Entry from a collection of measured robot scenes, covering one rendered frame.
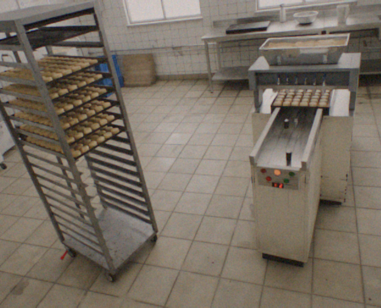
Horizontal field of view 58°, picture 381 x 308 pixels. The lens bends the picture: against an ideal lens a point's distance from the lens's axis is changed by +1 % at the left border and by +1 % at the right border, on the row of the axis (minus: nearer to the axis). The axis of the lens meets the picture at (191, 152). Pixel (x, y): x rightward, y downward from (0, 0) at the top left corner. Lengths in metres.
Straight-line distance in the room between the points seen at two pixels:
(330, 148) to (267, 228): 0.80
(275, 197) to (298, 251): 0.45
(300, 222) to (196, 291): 0.84
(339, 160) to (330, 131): 0.25
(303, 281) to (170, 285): 0.90
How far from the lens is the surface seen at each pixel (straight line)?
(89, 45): 2.20
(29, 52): 1.85
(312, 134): 2.21
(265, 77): 2.65
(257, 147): 2.09
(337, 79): 2.58
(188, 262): 2.65
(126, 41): 6.75
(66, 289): 2.83
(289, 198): 2.15
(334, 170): 2.82
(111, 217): 3.01
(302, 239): 2.35
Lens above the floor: 1.95
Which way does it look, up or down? 30 degrees down
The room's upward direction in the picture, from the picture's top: 10 degrees counter-clockwise
